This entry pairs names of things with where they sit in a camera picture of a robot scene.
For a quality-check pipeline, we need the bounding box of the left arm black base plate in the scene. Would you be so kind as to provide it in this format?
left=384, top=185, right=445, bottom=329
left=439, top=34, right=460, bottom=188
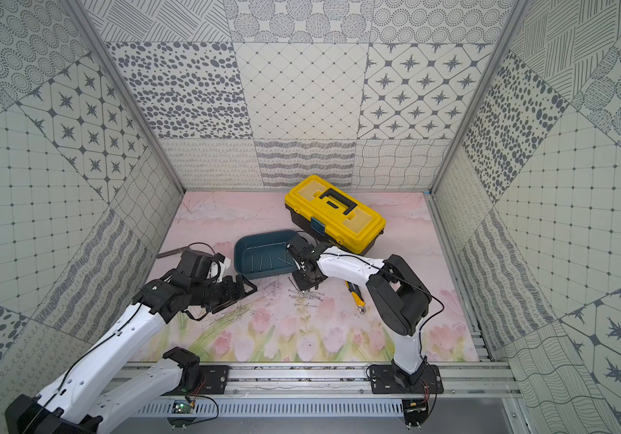
left=178, top=365, right=231, bottom=395

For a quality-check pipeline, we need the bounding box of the aluminium mounting rail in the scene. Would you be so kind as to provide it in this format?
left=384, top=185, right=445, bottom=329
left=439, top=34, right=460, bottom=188
left=201, top=362, right=522, bottom=399

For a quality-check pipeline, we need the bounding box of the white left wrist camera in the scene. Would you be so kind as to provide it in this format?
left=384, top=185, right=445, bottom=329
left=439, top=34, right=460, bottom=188
left=209, top=257, right=232, bottom=282

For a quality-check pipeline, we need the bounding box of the yellow black toolbox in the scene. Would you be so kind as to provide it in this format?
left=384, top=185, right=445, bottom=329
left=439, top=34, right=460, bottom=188
left=284, top=175, right=386, bottom=255

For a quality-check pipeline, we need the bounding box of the dark metal L-shaped wrench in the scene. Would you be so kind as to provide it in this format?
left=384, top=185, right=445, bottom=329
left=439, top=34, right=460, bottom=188
left=156, top=246, right=188, bottom=260

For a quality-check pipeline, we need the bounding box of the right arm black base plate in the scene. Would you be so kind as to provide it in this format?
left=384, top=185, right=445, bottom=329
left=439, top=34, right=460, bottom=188
left=366, top=362, right=444, bottom=395

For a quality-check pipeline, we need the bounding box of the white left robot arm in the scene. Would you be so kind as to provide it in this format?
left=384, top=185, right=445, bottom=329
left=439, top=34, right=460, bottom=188
left=5, top=249, right=257, bottom=433

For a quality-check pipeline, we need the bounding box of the yellow black utility knife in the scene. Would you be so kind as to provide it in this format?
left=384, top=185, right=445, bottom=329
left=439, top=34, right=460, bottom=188
left=346, top=281, right=366, bottom=315

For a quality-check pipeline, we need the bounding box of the white slotted cable duct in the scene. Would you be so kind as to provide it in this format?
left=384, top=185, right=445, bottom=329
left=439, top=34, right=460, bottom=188
left=135, top=398, right=403, bottom=419

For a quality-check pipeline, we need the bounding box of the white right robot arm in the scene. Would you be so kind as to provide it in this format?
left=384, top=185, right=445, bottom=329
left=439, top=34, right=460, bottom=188
left=286, top=235, right=433, bottom=387

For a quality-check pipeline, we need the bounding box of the teal plastic storage box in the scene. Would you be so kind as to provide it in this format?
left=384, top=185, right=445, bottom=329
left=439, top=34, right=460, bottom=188
left=233, top=230, right=297, bottom=280

